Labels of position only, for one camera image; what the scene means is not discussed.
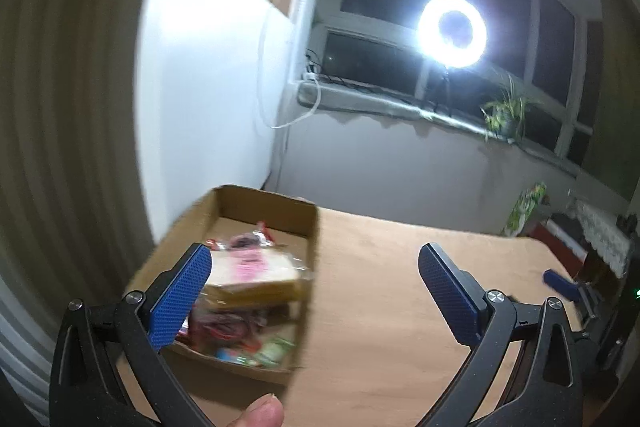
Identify sliced bread package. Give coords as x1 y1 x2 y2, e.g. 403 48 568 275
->
201 249 312 309

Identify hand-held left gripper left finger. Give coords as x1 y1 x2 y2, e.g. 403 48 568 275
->
49 243 217 427

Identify grey windowsill cloth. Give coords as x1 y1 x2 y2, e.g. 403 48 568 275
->
297 79 592 178

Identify white lace cloth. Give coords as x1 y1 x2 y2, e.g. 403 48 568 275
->
571 198 632 279

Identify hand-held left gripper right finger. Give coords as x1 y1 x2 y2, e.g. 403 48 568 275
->
414 243 584 427

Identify red box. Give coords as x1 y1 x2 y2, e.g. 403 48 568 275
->
529 216 582 269

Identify person's left hand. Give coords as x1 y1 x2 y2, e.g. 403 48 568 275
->
234 395 286 427

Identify brown cardboard box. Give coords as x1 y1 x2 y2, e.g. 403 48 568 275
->
124 185 321 389

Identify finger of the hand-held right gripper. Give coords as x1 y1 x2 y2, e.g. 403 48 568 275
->
543 269 581 305
575 282 602 323

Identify potted spider plant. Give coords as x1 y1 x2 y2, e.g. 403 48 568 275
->
480 73 539 144

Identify teal snack packet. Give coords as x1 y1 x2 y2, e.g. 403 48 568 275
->
214 344 257 364

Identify green paper box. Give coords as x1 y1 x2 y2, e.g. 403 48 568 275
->
502 181 547 237

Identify ring light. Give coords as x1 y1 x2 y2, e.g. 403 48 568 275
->
417 0 489 69

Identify white cabinet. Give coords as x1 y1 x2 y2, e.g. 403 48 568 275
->
134 0 312 249

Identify black tripod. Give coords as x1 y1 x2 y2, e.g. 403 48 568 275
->
431 66 459 116

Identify dark red snack packet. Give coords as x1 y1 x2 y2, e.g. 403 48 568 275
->
186 303 269 349

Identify green snack packet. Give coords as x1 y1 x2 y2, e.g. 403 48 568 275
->
249 336 297 369

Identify ribbed beige panel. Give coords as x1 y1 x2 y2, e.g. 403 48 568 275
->
0 0 157 413

